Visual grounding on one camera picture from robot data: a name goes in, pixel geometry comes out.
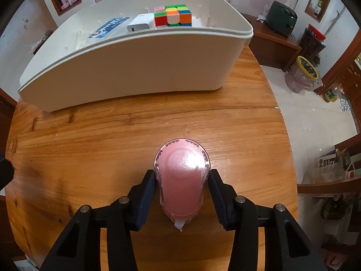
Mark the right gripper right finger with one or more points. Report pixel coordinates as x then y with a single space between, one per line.
287 247

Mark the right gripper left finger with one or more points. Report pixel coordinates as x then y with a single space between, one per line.
78 245

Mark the pink correction tape dispenser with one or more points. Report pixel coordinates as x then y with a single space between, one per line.
181 167

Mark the white usb charger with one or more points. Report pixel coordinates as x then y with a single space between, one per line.
142 22

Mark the yellow rim trash bin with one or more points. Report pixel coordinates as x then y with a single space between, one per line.
302 76

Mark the wooden tv cabinet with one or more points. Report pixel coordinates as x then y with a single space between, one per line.
270 48

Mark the red lid dark jar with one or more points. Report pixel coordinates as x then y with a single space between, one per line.
311 43

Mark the white plastic storage bin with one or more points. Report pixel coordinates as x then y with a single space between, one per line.
71 69

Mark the blue tissue pack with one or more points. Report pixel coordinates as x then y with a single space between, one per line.
112 27

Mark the dark green toaster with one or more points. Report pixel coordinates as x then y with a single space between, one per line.
281 19

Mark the colourful puzzle cube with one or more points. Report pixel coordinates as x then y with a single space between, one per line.
172 15

